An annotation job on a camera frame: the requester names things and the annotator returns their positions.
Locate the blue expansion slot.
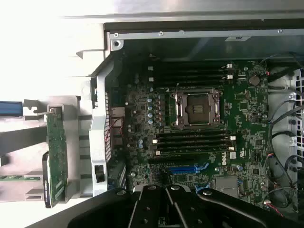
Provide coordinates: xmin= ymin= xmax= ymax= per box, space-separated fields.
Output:
xmin=168 ymin=163 xmax=209 ymax=176

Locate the black expansion slot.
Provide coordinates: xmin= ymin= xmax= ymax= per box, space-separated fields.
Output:
xmin=148 ymin=157 xmax=199 ymax=164

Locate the grey chipset heatsink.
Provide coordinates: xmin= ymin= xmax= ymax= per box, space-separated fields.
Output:
xmin=215 ymin=177 xmax=239 ymax=198

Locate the black RAM slot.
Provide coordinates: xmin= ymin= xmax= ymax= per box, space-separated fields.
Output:
xmin=147 ymin=63 xmax=234 ymax=69
xmin=147 ymin=74 xmax=234 ymax=80
xmin=154 ymin=150 xmax=235 ymax=157
xmin=156 ymin=132 xmax=236 ymax=139
xmin=152 ymin=68 xmax=232 ymax=75
xmin=153 ymin=138 xmax=235 ymax=144
xmin=156 ymin=143 xmax=236 ymax=151
xmin=152 ymin=79 xmax=232 ymax=86

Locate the green motherboard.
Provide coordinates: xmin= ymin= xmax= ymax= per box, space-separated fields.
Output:
xmin=106 ymin=57 xmax=271 ymax=207

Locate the CPU socket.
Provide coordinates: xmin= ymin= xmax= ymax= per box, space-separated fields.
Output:
xmin=170 ymin=87 xmax=225 ymax=130

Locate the grey parts rack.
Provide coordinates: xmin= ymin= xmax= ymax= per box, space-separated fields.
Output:
xmin=0 ymin=95 xmax=93 ymax=207

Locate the green RAM stick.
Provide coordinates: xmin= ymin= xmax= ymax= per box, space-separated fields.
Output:
xmin=0 ymin=174 xmax=46 ymax=182

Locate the coin cell battery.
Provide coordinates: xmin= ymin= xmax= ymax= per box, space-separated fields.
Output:
xmin=248 ymin=75 xmax=261 ymax=86

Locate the black open PC case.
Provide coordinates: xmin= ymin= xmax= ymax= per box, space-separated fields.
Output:
xmin=89 ymin=21 xmax=304 ymax=219

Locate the perforated metal disk bay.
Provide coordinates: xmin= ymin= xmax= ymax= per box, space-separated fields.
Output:
xmin=267 ymin=51 xmax=304 ymax=214

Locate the hard disk with blue bracket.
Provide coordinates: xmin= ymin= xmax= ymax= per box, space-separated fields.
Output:
xmin=0 ymin=101 xmax=22 ymax=117

